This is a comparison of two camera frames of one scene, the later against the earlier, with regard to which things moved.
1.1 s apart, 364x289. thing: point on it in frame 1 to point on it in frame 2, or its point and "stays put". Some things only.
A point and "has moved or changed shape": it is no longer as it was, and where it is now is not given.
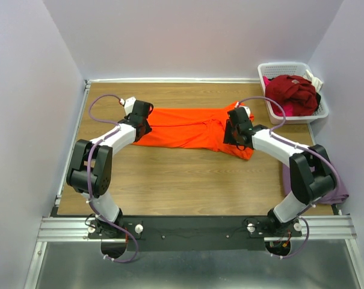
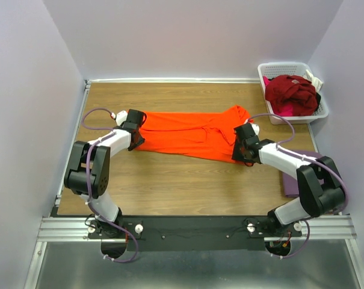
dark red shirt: x=297 y=91 stays put
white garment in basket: x=317 y=83 stays put
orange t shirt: x=199 y=127 has moved or changed shape
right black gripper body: x=230 y=135 to x=238 y=152
